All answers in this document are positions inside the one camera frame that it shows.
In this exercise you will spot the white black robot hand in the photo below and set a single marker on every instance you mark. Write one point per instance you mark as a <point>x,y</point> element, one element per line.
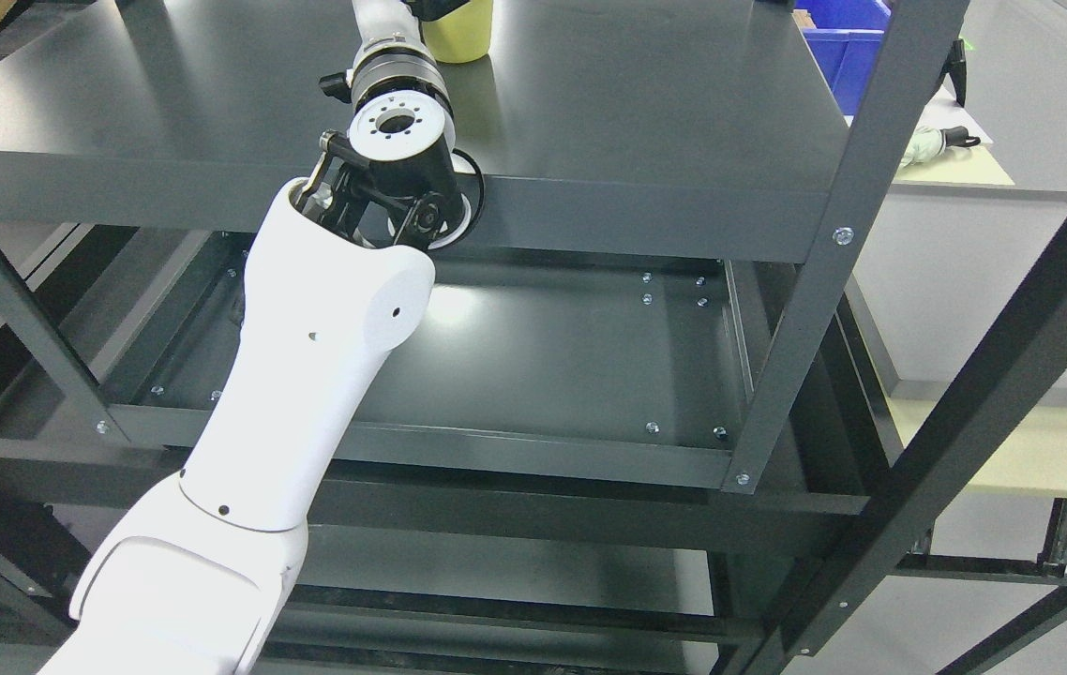
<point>377,20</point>

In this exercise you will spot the yellow plastic cup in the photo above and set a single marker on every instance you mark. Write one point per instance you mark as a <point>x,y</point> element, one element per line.
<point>461,36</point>

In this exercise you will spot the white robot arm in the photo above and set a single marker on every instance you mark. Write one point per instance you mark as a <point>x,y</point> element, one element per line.
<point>193,578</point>

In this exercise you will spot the black metal shelf rack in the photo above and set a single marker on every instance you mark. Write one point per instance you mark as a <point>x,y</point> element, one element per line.
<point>646,343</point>

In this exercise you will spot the blue plastic crate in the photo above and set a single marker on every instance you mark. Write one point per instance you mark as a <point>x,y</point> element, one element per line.
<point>845,39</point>

